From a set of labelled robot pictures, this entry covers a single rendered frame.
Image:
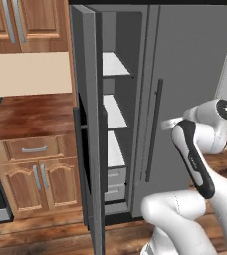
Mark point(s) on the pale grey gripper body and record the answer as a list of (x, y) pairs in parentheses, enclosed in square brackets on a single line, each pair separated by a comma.
[(170, 123)]

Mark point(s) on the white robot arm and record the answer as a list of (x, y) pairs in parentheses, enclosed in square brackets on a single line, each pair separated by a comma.
[(191, 219)]

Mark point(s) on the white fridge shelf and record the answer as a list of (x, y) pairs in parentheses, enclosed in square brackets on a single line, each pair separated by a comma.
[(114, 151), (113, 64), (113, 113)]

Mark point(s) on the grey closed fridge door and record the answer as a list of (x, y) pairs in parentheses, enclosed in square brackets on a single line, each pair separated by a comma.
[(188, 59)]

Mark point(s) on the grey fridge drawer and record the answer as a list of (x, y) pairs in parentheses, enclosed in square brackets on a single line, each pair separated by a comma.
[(116, 176), (114, 193)]

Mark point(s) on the grey open fridge door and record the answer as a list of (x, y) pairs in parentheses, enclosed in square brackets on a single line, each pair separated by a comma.
[(89, 99)]

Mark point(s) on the grey fridge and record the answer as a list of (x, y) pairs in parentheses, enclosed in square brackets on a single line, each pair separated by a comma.
[(125, 43)]

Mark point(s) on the wooden base cupboard door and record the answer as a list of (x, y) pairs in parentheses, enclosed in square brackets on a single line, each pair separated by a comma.
[(17, 189), (64, 182)]

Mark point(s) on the wooden drawer front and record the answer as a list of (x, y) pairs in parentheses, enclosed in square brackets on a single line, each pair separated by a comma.
[(16, 151)]

